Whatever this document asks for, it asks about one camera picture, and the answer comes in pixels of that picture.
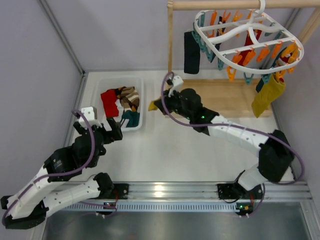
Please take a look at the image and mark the yellow sock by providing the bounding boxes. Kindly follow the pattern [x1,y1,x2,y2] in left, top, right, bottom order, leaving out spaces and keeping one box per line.
[148,98,163,112]
[251,73,286,118]

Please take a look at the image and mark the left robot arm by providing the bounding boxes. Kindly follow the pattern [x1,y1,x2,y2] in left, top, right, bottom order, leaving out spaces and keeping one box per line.
[0,118,123,230]

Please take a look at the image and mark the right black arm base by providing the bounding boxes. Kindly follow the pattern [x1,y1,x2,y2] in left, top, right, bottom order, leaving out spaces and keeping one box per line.
[217,182,248,203]

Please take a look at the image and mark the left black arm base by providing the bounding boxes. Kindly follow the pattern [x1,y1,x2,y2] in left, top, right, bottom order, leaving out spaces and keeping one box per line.
[94,183,130,200]

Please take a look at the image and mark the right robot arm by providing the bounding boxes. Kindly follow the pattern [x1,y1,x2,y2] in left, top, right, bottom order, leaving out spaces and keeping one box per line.
[154,88,294,191]

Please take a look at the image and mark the white round clip hanger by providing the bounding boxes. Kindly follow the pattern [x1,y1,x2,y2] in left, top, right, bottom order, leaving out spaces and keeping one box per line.
[192,0,305,75]

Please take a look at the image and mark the teal sock in basket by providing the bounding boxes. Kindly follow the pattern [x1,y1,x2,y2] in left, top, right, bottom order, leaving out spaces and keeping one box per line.
[121,110,140,128]

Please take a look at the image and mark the red sock in basket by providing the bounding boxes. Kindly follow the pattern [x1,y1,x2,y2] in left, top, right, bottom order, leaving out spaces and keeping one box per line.
[100,89,119,118]

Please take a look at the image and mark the brown striped sock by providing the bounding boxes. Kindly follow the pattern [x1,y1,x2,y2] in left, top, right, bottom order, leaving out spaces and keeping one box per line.
[114,86,140,112]

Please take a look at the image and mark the white plastic basket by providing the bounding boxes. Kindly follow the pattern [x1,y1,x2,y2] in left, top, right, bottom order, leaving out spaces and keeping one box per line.
[90,76,144,132]

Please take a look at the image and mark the wooden drying rack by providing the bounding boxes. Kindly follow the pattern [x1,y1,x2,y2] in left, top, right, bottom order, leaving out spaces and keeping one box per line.
[167,0,320,118]

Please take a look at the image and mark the dark navy sock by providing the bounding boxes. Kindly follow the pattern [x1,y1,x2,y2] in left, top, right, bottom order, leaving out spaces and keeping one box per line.
[184,31,201,75]

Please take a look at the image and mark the dark green sock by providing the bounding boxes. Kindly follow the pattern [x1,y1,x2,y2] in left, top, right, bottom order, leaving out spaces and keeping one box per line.
[255,48,292,93]

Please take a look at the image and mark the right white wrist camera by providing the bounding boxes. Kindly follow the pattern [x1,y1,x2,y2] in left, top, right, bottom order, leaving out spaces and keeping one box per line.
[166,75,184,97]

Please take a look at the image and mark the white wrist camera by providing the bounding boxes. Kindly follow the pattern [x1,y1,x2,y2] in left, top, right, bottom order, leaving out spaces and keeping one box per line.
[166,75,184,97]
[77,106,102,129]

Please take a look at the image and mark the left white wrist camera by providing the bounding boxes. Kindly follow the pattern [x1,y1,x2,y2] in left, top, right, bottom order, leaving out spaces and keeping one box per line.
[77,106,102,129]

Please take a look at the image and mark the aluminium mounting rail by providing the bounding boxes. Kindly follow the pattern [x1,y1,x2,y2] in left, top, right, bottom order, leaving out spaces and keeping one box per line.
[55,182,312,216]

